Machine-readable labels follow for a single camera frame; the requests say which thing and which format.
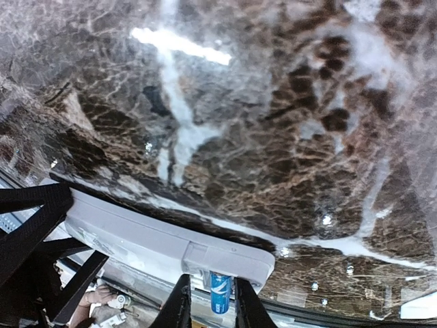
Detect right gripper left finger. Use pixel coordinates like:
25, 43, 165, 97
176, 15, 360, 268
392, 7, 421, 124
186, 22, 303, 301
157, 274, 191, 327

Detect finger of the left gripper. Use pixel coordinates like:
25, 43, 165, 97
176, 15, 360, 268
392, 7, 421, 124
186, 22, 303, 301
1, 184, 74, 285
51, 251, 109, 325

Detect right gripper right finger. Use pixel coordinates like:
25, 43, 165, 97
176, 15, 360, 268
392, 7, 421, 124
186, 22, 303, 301
234, 277, 273, 328

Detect blue battery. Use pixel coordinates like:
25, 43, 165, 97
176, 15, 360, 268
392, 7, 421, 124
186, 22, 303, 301
210, 272, 233, 314

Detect white remote control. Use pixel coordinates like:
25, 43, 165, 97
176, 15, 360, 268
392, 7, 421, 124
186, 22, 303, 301
65, 190, 275, 292

